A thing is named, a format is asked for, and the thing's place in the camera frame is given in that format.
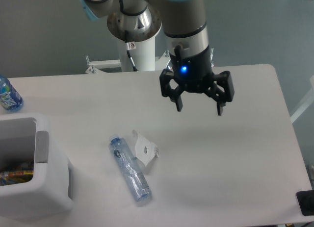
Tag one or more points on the clear plastic bottle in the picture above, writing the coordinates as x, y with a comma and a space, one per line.
129, 169

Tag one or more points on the white paper wrapper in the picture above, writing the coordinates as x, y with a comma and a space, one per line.
145, 150

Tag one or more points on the black device at table edge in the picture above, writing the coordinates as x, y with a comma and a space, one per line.
306, 202

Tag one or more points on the white pedestal foot bracket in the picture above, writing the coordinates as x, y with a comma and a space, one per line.
104, 66

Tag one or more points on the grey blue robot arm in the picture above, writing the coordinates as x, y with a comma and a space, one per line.
184, 25

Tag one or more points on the blue labelled drink bottle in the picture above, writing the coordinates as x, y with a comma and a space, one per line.
10, 99

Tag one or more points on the colourful snack wrappers in bin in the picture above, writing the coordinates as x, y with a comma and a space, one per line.
17, 173

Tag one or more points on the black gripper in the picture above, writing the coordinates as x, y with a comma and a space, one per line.
194, 75

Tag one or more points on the white table leg frame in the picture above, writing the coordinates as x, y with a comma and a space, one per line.
304, 103

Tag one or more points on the white trash can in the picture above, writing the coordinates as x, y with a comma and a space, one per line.
45, 174

